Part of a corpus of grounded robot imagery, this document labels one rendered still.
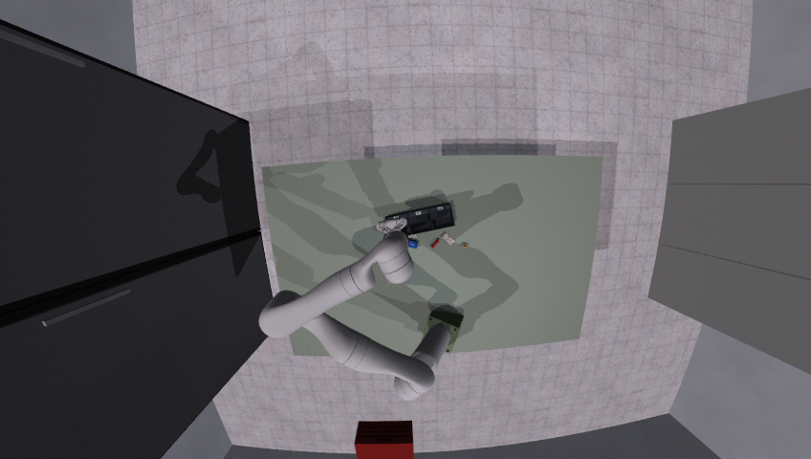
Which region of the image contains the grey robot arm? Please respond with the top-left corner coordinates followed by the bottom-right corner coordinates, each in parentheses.
top-left (259, 234), bottom-right (450, 401)

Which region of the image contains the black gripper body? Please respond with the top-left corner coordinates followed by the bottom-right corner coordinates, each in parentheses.
top-left (376, 217), bottom-right (409, 246)

